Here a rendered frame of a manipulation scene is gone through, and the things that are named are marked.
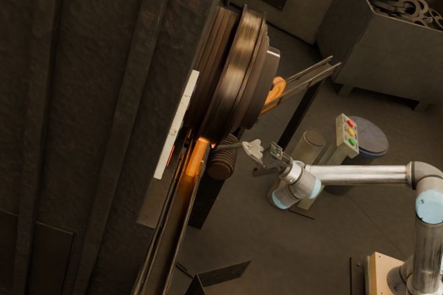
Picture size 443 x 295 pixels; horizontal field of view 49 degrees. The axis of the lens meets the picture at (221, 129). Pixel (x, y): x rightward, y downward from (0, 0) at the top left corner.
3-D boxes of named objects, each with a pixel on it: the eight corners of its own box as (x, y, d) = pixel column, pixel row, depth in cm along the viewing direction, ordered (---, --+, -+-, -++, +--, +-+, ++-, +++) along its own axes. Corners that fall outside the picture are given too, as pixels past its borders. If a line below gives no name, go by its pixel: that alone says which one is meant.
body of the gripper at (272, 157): (271, 139, 194) (293, 155, 197) (257, 151, 199) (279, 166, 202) (269, 153, 188) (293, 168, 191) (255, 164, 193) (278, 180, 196)
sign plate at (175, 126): (153, 177, 125) (170, 128, 113) (176, 116, 145) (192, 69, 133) (161, 180, 125) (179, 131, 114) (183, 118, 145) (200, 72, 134)
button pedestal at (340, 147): (288, 214, 278) (338, 139, 238) (290, 184, 296) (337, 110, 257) (314, 222, 279) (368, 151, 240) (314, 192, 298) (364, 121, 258)
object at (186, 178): (177, 179, 182) (177, 178, 181) (187, 146, 196) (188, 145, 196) (195, 186, 183) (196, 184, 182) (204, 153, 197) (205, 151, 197)
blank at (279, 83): (264, 82, 222) (269, 87, 221) (285, 72, 232) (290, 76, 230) (254, 106, 233) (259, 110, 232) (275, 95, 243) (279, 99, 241)
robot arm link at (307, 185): (306, 204, 202) (323, 193, 195) (283, 189, 198) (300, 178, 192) (308, 187, 209) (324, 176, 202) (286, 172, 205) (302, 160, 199)
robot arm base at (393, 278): (421, 278, 250) (432, 268, 243) (420, 310, 236) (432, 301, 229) (387, 262, 251) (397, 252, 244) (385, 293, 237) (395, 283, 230)
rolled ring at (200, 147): (214, 121, 183) (206, 118, 183) (204, 153, 169) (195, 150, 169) (200, 154, 195) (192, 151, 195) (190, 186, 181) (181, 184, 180)
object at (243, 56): (186, 170, 155) (235, 53, 125) (211, 88, 191) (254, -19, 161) (205, 177, 156) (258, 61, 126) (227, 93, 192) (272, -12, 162)
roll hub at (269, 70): (229, 141, 157) (261, 75, 139) (240, 93, 179) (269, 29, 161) (246, 147, 158) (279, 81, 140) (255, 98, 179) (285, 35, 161)
